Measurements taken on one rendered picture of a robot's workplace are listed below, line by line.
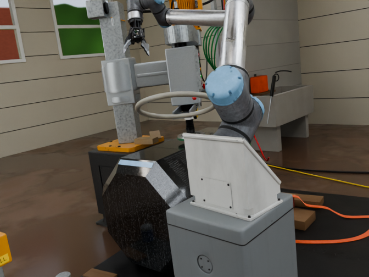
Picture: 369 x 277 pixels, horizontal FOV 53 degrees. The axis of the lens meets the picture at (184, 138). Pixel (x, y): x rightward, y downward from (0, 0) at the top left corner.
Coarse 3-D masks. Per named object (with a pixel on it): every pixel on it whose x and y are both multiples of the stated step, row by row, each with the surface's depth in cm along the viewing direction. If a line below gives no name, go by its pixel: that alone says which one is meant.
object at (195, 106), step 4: (196, 104) 287; (200, 104) 300; (176, 108) 260; (180, 108) 276; (192, 108) 252; (196, 108) 287; (172, 112) 239; (176, 112) 252; (180, 112) 274; (184, 112) 270; (188, 112) 267
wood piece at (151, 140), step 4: (152, 136) 339; (156, 136) 336; (136, 140) 336; (140, 140) 334; (144, 140) 332; (148, 140) 330; (152, 140) 328; (156, 140) 334; (136, 144) 337; (140, 144) 335; (144, 144) 333; (148, 144) 331; (152, 144) 329
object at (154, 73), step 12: (108, 72) 329; (120, 72) 327; (132, 72) 332; (144, 72) 334; (156, 72) 333; (108, 84) 332; (120, 84) 329; (144, 84) 336; (156, 84) 336; (168, 84) 338
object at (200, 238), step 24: (168, 216) 156; (192, 216) 148; (216, 216) 145; (264, 216) 141; (288, 216) 156; (192, 240) 149; (216, 240) 140; (240, 240) 132; (264, 240) 142; (288, 240) 157; (192, 264) 153; (216, 264) 143; (240, 264) 134; (264, 264) 143; (288, 264) 158
